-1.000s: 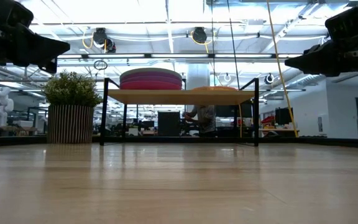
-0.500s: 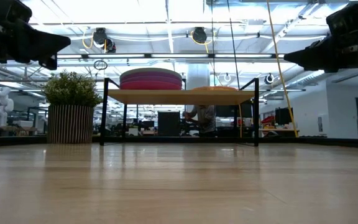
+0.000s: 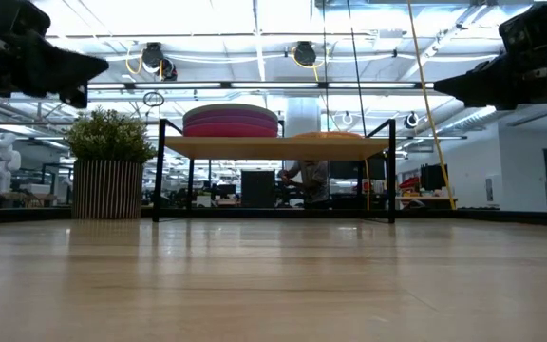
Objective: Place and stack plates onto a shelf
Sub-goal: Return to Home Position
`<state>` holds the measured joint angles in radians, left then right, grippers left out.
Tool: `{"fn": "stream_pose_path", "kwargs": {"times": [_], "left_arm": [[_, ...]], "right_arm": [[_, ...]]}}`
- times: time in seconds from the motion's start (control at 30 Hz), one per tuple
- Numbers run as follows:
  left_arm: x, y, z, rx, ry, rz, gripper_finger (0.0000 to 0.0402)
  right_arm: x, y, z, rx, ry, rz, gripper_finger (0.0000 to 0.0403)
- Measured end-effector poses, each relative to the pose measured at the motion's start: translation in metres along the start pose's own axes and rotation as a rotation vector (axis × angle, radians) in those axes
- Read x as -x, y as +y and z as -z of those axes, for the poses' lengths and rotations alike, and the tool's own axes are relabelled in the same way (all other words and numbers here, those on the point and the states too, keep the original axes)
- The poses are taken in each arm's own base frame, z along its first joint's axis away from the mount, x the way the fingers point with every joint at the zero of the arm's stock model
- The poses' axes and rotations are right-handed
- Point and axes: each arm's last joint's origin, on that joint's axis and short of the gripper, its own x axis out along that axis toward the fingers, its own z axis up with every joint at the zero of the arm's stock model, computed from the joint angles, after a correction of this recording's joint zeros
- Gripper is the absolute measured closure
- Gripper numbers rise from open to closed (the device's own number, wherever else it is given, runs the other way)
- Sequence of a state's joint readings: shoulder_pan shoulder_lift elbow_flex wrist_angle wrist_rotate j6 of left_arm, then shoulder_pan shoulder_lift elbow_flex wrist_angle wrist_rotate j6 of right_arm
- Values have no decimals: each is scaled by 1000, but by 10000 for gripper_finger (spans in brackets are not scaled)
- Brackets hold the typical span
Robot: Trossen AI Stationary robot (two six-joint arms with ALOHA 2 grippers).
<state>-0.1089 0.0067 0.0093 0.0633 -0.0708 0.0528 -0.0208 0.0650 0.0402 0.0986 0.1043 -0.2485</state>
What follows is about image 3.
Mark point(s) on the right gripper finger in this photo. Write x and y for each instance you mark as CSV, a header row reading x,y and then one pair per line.
x,y
496,103
482,83

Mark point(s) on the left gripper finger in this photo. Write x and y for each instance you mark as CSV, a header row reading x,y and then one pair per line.
x,y
60,71
76,97

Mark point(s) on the magenta plastic plate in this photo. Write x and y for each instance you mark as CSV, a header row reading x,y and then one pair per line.
x,y
231,131

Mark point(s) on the transparent red plastic plate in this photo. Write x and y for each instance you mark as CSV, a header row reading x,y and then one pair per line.
x,y
329,135

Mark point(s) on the long ceiling light strip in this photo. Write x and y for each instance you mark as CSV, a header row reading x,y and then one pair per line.
x,y
112,86

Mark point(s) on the green plant in striped pot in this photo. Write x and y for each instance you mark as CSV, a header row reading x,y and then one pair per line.
x,y
107,142

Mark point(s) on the small black ceiling reel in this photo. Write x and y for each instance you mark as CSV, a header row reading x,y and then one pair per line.
x,y
411,119

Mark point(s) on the black computer monitor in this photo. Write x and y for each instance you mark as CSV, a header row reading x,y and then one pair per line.
x,y
345,170
432,176

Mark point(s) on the white robot figurine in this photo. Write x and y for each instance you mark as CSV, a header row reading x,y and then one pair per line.
x,y
0,161

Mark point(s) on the red object on desk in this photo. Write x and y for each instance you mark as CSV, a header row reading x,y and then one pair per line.
x,y
410,183

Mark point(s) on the white round column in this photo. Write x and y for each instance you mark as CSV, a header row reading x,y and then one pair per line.
x,y
304,116

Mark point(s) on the person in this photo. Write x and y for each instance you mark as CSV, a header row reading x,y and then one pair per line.
x,y
314,183

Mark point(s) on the black cabinet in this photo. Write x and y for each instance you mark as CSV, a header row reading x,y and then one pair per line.
x,y
258,189

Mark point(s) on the silver ventilation duct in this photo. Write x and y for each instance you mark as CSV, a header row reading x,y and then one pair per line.
x,y
473,119

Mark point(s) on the wooden shelf black metal frame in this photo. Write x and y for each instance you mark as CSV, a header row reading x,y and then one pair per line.
x,y
278,148

